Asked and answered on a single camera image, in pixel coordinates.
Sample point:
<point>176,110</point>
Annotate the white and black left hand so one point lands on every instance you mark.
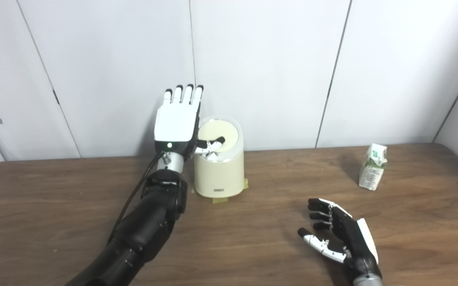
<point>175,123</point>

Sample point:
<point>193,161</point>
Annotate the white and black right hand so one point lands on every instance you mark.
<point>350,234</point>

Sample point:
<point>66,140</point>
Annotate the white and green milk carton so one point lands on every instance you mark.
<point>372,171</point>

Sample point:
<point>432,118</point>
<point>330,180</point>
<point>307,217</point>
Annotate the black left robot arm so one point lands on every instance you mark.
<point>149,226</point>

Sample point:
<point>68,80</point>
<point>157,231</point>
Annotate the wide yellow tape piece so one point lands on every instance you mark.
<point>220,200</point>

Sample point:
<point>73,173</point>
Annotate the cream-colored bin with lid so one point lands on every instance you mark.
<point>219,178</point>

